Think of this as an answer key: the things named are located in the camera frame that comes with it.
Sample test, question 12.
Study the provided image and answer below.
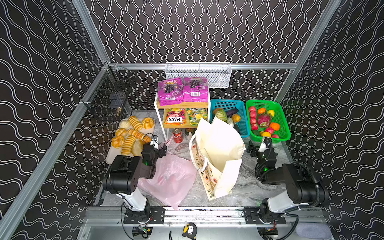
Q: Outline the red soda can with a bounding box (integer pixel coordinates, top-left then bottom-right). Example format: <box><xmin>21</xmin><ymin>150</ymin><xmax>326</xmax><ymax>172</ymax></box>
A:
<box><xmin>173</xmin><ymin>129</ymin><xmax>183</xmax><ymax>144</ymax></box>

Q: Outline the cream canvas tote bag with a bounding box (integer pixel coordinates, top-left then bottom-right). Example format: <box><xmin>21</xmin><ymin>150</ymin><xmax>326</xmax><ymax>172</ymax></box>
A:
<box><xmin>189</xmin><ymin>118</ymin><xmax>246</xmax><ymax>201</ymax></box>

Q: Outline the pink dragon fruit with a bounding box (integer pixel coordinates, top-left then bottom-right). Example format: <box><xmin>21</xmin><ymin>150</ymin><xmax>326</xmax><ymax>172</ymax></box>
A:
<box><xmin>257</xmin><ymin>114</ymin><xmax>272</xmax><ymax>128</ymax></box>

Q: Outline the yellow black tape measure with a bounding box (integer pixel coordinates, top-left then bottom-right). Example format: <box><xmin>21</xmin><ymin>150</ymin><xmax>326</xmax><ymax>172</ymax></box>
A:
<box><xmin>182</xmin><ymin>223</ymin><xmax>198</xmax><ymax>240</ymax></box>

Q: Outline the teal plastic basket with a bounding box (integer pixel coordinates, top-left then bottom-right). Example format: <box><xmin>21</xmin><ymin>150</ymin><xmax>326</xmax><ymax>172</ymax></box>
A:
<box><xmin>210</xmin><ymin>99</ymin><xmax>251</xmax><ymax>138</ymax></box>

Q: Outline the green yellow candy bag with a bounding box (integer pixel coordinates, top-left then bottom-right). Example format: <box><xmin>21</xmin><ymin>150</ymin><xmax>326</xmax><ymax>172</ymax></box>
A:
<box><xmin>187</xmin><ymin>108</ymin><xmax>208</xmax><ymax>126</ymax></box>

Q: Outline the round crusty bread loaf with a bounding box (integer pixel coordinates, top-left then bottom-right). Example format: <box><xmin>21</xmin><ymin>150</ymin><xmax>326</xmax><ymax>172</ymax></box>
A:
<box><xmin>132</xmin><ymin>140</ymin><xmax>143</xmax><ymax>157</ymax></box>

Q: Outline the beige bread tray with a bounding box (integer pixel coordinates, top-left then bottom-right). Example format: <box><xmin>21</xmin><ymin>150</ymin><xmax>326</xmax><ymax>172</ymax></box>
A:
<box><xmin>106</xmin><ymin>116</ymin><xmax>156</xmax><ymax>165</ymax></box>

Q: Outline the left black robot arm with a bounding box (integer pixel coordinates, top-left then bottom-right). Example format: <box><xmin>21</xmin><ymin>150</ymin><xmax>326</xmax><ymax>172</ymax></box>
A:
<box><xmin>103</xmin><ymin>143</ymin><xmax>167</xmax><ymax>213</ymax></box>

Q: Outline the pink plastic bag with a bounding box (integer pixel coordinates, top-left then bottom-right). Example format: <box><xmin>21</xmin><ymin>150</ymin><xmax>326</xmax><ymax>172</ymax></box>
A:
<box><xmin>139</xmin><ymin>140</ymin><xmax>201</xmax><ymax>210</ymax></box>

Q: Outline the purple eggplant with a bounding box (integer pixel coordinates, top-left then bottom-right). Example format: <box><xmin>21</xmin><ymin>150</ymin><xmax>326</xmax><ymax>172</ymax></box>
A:
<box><xmin>226</xmin><ymin>108</ymin><xmax>239</xmax><ymax>118</ymax></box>

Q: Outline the white wire wall basket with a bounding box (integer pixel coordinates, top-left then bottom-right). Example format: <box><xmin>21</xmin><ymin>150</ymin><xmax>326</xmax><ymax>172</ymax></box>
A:
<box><xmin>165</xmin><ymin>62</ymin><xmax>232</xmax><ymax>89</ymax></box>

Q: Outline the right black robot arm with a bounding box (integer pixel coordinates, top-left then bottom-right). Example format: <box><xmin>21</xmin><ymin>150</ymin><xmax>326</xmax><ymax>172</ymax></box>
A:
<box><xmin>244</xmin><ymin>137</ymin><xmax>329</xmax><ymax>224</ymax></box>

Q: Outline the purple snack bag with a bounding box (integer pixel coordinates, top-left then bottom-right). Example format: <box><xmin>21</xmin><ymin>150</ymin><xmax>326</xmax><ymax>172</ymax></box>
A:
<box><xmin>183</xmin><ymin>77</ymin><xmax>209</xmax><ymax>103</ymax></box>
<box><xmin>158</xmin><ymin>78</ymin><xmax>184</xmax><ymax>106</ymax></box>

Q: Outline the green cabbage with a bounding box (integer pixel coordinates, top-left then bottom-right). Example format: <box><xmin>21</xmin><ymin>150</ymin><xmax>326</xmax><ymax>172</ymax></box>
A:
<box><xmin>213</xmin><ymin>108</ymin><xmax>228</xmax><ymax>122</ymax></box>

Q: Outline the red Fox's candy bag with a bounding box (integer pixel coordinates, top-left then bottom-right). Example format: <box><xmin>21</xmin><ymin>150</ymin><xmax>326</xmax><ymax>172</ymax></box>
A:
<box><xmin>165</xmin><ymin>109</ymin><xmax>186</xmax><ymax>125</ymax></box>

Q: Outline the green plastic basket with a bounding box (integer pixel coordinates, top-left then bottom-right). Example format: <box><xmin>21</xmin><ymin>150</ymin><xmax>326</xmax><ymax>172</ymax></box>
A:
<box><xmin>246</xmin><ymin>100</ymin><xmax>291</xmax><ymax>143</ymax></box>

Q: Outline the black wire wall basket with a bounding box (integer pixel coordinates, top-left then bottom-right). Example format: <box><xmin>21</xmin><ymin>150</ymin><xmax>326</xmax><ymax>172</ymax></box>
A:
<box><xmin>85</xmin><ymin>66</ymin><xmax>137</xmax><ymax>122</ymax></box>

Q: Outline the white wooden two-tier shelf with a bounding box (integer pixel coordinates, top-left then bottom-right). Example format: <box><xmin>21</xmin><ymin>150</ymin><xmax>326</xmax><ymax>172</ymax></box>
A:
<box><xmin>154</xmin><ymin>93</ymin><xmax>211</xmax><ymax>141</ymax></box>

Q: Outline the striped long bread roll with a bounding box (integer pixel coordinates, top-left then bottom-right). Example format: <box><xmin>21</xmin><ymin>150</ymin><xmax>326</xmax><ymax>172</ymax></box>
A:
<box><xmin>121</xmin><ymin>136</ymin><xmax>136</xmax><ymax>156</ymax></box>

